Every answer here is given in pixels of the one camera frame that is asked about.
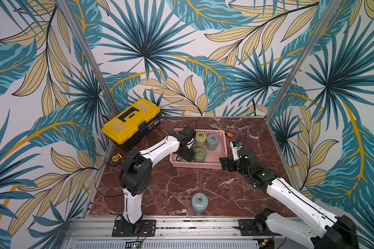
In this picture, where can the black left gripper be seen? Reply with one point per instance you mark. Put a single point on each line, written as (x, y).
(189, 156)

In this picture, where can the yellow-green back-middle canister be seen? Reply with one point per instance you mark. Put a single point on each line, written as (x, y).
(200, 139)

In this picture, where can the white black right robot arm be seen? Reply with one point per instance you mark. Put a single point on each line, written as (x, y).
(320, 229)

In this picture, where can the adjustable wrench orange handle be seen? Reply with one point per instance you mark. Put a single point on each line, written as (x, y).
(214, 126)

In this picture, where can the green canister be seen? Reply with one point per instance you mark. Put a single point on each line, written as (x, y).
(200, 155)

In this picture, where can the left aluminium frame post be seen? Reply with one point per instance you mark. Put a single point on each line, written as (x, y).
(72, 20)

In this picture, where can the right aluminium frame post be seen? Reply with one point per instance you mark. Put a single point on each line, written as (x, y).
(331, 8)

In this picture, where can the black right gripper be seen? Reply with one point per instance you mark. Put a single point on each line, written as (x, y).
(230, 162)

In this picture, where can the aluminium frame post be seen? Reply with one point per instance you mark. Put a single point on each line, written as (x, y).
(72, 20)
(331, 8)

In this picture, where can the blue canister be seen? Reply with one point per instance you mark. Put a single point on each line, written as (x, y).
(212, 142)
(199, 203)

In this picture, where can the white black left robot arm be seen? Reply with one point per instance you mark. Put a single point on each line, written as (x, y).
(135, 174)

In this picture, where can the pink perforated plastic basket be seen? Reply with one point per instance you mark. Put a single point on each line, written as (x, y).
(212, 157)

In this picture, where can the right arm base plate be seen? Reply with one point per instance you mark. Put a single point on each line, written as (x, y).
(252, 227)

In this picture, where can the aluminium front rail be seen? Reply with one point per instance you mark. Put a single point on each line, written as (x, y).
(183, 232)

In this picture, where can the yellow black plastic toolbox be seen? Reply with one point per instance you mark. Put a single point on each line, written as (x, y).
(129, 127)

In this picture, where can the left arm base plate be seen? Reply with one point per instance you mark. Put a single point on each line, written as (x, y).
(144, 228)

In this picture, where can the yellow black tape measure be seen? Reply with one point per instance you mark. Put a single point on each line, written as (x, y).
(116, 159)

